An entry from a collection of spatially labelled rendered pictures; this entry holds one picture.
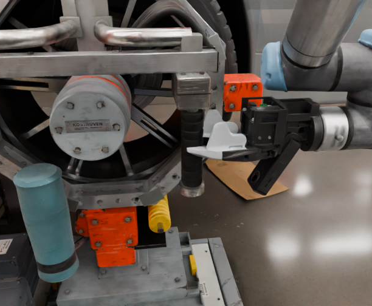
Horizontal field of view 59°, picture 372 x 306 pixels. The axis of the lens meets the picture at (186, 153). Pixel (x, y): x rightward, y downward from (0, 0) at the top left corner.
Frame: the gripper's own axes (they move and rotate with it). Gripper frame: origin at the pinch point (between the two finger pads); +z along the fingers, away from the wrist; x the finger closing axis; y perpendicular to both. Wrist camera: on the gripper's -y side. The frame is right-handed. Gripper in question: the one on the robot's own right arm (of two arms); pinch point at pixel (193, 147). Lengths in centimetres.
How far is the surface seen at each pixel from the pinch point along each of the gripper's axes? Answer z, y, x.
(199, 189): -0.9, -6.9, 1.9
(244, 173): -54, -82, -129
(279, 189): -69, -82, -108
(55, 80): 27.5, 4.4, -31.0
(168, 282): 3, -61, -28
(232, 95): -11.8, 2.4, -20.4
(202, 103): -1.0, 8.0, 1.5
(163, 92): 2.5, 0.5, -31.0
